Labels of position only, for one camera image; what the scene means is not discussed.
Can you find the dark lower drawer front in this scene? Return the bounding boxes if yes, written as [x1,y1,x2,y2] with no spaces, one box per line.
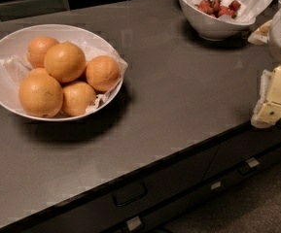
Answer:
[103,146,281,233]

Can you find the front left orange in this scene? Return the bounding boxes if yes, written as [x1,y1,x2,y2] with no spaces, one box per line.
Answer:
[18,74,63,117]

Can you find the front centre orange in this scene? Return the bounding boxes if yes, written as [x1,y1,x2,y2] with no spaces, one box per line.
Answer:
[61,81,96,117]

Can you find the white bowl with strawberries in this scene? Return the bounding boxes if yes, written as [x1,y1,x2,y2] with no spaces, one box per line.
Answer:
[179,0,256,41]

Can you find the right orange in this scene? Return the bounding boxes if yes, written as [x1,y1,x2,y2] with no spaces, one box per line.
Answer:
[86,55,121,92]

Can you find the small middle left orange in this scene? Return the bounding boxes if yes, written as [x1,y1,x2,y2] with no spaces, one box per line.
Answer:
[27,68,48,77]

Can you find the dark upper drawer front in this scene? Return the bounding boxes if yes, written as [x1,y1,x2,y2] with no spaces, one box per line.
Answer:
[0,122,281,233]

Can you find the top centre orange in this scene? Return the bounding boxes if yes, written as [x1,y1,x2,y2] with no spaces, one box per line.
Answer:
[44,42,86,83]

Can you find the red strawberries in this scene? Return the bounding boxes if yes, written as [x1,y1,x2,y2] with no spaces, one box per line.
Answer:
[195,0,241,18]

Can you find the back left orange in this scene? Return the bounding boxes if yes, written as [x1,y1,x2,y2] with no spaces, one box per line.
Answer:
[26,36,58,68]

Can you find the dark drawer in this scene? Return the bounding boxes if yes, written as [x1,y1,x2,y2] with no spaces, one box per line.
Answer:
[0,122,281,233]
[103,146,281,233]

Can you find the white paper liner in bowl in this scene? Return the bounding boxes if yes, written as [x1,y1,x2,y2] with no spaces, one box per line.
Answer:
[0,38,127,121]

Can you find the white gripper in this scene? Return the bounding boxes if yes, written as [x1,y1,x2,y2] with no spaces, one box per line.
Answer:
[248,7,281,129]

